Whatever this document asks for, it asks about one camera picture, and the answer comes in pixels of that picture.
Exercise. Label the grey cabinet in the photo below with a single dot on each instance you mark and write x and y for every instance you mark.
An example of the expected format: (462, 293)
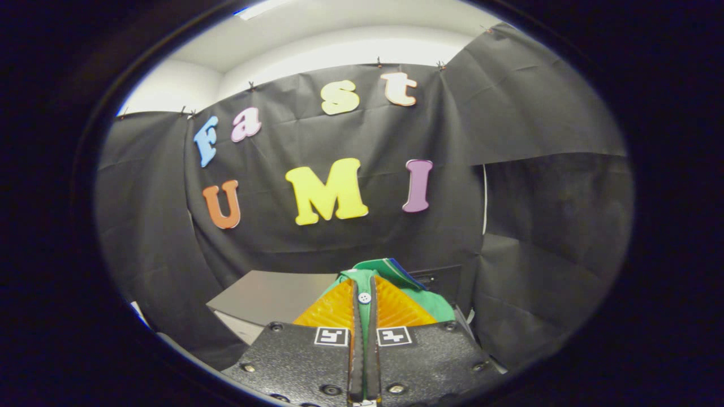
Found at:
(266, 294)

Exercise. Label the black backdrop cloth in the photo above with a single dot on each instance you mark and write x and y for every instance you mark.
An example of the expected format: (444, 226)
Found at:
(367, 243)

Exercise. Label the green polo shirt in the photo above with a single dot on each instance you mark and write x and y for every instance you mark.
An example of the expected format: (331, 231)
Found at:
(435, 308)

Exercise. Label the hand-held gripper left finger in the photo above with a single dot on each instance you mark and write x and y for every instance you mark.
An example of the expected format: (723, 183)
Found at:
(294, 362)

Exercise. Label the white and blue strip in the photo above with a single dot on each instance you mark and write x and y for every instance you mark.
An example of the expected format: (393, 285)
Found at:
(140, 314)

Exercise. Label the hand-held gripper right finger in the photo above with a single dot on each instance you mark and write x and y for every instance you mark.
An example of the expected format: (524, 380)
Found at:
(430, 356)

